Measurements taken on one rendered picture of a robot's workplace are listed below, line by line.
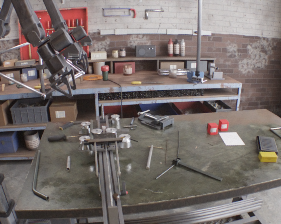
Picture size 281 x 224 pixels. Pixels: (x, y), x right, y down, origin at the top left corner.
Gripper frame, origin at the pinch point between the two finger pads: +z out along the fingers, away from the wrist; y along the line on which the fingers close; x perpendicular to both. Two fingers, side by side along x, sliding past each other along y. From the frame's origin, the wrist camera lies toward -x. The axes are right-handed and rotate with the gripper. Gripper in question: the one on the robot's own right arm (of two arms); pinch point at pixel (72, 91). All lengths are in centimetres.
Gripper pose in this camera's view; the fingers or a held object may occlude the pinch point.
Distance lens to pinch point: 92.7
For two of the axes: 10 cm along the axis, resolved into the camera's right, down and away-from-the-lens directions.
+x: -8.6, 5.0, 1.0
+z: 5.0, 7.9, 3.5
